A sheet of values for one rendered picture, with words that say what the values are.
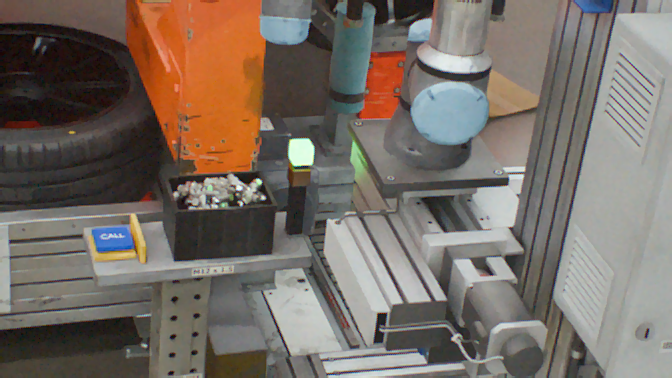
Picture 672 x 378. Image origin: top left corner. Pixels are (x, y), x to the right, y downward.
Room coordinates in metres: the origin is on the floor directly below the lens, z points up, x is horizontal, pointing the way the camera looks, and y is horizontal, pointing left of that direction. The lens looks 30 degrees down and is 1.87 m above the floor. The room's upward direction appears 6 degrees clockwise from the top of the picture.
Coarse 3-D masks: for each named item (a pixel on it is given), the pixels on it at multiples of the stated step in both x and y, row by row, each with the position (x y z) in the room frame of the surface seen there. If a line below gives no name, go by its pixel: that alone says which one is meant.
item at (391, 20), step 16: (320, 0) 2.99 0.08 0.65; (336, 0) 2.95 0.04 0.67; (368, 0) 3.11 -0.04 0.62; (384, 0) 3.10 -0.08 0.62; (400, 0) 3.09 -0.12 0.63; (416, 0) 3.06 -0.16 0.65; (432, 0) 3.03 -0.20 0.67; (336, 16) 2.93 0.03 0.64; (384, 16) 3.02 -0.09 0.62; (400, 16) 3.01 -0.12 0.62; (416, 16) 3.00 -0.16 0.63
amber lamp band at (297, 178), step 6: (288, 168) 2.23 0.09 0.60; (294, 168) 2.21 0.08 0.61; (306, 168) 2.22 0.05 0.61; (288, 174) 2.23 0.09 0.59; (294, 174) 2.20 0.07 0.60; (300, 174) 2.21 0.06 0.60; (306, 174) 2.21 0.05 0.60; (288, 180) 2.23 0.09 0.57; (294, 180) 2.20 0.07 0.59; (300, 180) 2.21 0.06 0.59; (306, 180) 2.21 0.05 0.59; (294, 186) 2.20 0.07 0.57; (300, 186) 2.21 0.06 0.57
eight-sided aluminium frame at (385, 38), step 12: (312, 0) 2.82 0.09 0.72; (312, 12) 2.83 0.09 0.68; (324, 12) 2.83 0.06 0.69; (432, 12) 2.98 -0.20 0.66; (324, 24) 2.85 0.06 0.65; (384, 36) 2.89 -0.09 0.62; (396, 36) 2.89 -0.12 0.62; (372, 48) 2.87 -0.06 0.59; (384, 48) 2.88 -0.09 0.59; (396, 48) 2.89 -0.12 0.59
